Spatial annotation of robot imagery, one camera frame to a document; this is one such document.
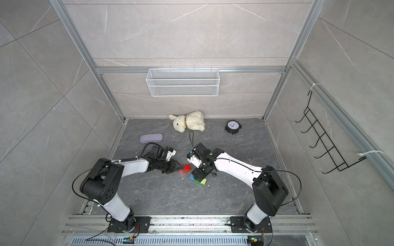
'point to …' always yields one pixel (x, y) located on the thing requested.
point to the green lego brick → (197, 181)
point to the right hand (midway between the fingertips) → (200, 173)
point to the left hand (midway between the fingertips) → (181, 166)
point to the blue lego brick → (192, 177)
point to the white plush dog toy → (194, 120)
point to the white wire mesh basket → (181, 82)
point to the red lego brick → (188, 167)
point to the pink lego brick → (181, 172)
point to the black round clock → (233, 126)
